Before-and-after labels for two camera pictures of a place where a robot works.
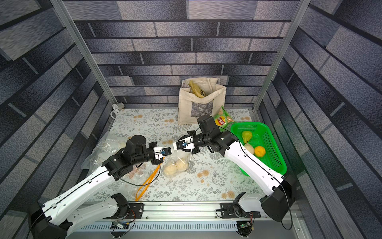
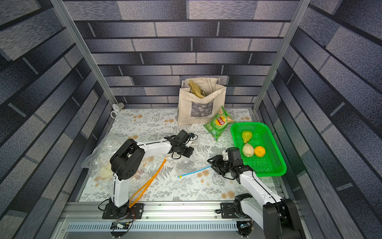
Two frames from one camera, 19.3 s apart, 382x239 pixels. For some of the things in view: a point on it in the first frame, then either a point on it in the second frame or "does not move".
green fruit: [246, 135] does not move
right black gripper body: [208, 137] -> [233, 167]
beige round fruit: [249, 147] does not move
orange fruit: [259, 151] does not move
